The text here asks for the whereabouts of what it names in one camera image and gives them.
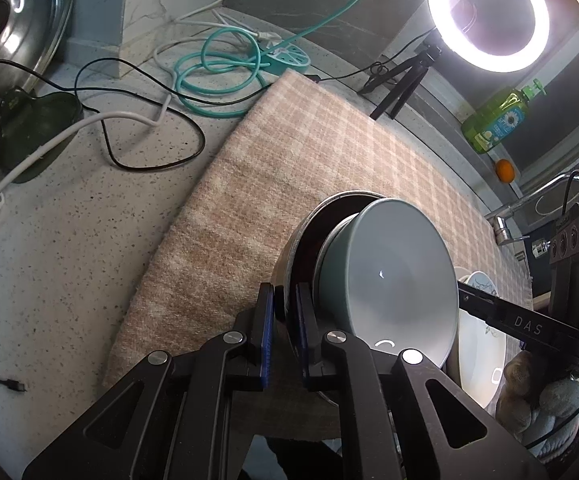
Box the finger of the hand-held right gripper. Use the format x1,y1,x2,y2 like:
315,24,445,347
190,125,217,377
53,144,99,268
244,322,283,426
457,280,579,361

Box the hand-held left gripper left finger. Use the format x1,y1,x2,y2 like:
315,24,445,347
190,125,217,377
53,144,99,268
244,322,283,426
22,282,276,480

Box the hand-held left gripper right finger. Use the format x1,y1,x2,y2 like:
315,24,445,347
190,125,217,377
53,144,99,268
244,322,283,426
295,282,550,480

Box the white plate grey leaf print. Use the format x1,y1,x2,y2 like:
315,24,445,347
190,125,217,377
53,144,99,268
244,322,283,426
447,269,509,408

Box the large stainless steel bowl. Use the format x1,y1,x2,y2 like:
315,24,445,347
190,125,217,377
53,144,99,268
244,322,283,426
270,190,387,406

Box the red enamel steel bowl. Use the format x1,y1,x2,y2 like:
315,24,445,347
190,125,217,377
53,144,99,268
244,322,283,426
292,197,370,306

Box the teal ceramic bowl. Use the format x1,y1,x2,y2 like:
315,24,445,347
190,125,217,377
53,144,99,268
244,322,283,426
312,197,460,368

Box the person's right hand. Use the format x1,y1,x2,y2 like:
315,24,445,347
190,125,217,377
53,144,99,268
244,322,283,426
494,350,579,436

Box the chrome faucet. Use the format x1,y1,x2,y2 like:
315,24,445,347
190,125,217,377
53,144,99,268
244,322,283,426
484,172,577,246

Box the green dish soap bottle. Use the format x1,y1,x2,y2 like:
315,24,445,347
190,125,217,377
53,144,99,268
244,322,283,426
461,78,547,155

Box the pink plaid cloth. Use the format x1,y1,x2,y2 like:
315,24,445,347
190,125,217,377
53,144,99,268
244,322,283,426
102,71,533,441

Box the black tripod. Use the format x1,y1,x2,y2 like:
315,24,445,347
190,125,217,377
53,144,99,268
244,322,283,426
359,30,443,121

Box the teal round power strip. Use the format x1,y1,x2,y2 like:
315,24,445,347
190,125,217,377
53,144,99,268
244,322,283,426
264,42,311,73

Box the dark green tray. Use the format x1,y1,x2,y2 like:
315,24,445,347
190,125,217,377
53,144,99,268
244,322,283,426
0,91,85,183

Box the glass pot lid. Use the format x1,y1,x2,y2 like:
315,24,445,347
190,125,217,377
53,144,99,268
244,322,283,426
0,0,77,133

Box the black looped cable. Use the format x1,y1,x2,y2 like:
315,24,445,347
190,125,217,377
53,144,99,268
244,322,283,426
0,60,206,171

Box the ring light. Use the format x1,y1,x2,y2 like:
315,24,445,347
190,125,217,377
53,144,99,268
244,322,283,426
427,0,550,73

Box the teal cable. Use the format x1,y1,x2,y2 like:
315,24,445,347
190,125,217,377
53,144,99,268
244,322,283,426
175,0,395,118

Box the thin black light cable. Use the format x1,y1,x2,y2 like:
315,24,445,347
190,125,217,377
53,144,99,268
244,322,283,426
319,30,435,83

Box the white cable with plug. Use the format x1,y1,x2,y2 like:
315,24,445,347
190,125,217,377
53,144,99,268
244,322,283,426
0,30,280,231

